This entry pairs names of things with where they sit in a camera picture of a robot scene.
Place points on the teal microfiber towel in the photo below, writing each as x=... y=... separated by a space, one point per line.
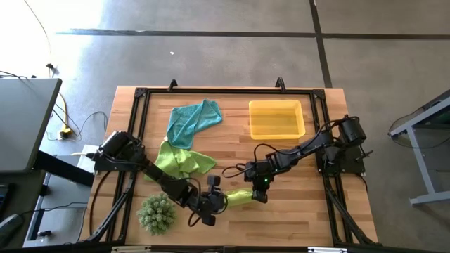
x=191 y=121

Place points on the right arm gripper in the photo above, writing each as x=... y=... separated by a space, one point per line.
x=262 y=174

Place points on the green microfiber towel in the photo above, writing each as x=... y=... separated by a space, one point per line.
x=179 y=163
x=240 y=197

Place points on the grey desk top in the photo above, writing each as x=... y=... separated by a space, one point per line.
x=24 y=123

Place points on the green artificial plant ball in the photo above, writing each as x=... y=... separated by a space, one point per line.
x=154 y=216

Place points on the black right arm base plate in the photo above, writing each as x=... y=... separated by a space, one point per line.
x=351 y=165

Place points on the yellow power plug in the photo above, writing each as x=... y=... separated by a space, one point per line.
x=66 y=132

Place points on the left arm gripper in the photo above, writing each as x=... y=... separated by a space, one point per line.
x=211 y=204

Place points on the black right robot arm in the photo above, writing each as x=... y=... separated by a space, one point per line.
x=309 y=145

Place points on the black computer mouse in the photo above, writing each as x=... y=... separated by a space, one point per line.
x=8 y=226

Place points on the black desk leg beam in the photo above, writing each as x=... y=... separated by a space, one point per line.
x=63 y=170

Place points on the grey metal frame desk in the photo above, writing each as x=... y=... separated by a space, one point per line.
x=430 y=198

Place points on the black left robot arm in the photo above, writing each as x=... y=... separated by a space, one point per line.
x=168 y=184

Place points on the black table clamp hook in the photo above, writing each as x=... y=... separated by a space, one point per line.
x=280 y=79
x=172 y=81

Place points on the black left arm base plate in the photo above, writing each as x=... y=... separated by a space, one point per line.
x=105 y=168

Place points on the yellow plastic basket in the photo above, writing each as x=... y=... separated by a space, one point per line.
x=277 y=121

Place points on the black aluminium table frame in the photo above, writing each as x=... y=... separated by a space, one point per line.
x=228 y=91

